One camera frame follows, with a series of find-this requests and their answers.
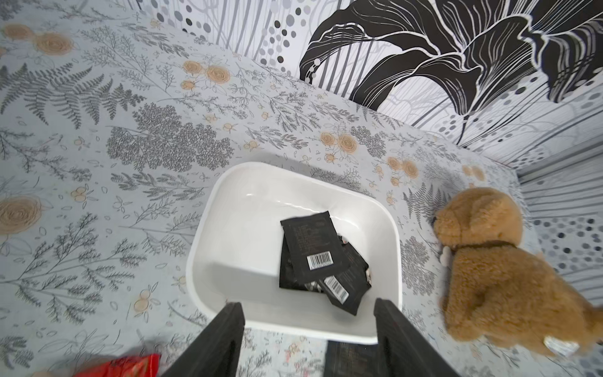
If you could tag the white plastic storage box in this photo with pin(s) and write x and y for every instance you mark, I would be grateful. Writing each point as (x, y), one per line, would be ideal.
(235, 256)

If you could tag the black barcode tea bag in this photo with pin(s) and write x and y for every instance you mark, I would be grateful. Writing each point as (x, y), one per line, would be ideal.
(314, 246)

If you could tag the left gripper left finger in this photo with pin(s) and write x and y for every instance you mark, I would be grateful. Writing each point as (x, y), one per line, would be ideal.
(216, 351)

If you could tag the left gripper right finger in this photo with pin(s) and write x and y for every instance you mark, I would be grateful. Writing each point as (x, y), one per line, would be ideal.
(402, 350)

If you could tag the red square tea bag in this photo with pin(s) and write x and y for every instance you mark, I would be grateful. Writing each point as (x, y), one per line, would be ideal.
(131, 366)

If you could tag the brown plush teddy dog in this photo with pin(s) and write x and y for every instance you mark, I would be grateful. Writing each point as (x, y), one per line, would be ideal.
(501, 292)

